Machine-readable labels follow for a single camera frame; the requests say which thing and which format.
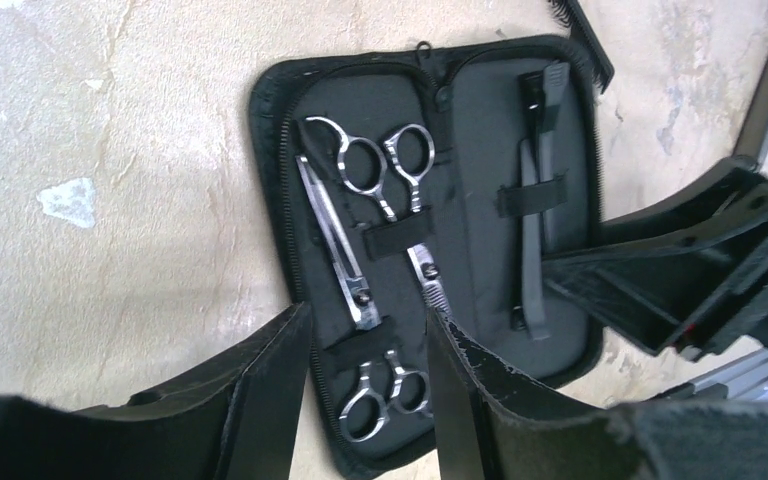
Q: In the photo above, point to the black hair comb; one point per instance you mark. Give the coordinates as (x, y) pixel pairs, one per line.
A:
(571, 15)

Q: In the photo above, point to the silver straight scissors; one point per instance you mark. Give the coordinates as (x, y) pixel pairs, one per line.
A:
(363, 311)

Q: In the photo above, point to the silver thinning scissors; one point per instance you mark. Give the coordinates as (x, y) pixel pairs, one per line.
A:
(400, 162)

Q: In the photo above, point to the aluminium table frame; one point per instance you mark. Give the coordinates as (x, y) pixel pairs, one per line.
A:
(744, 379)

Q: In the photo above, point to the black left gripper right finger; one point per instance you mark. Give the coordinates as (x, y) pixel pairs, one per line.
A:
(492, 421)

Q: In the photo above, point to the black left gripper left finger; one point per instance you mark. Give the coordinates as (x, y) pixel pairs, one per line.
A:
(233, 416)

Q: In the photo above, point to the black zipper tool case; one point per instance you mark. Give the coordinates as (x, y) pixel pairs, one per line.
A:
(470, 101)

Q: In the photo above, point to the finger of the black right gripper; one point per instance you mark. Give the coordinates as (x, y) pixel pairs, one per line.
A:
(689, 272)

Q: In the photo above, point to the black hair clip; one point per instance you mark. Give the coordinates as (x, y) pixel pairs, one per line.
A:
(541, 188)

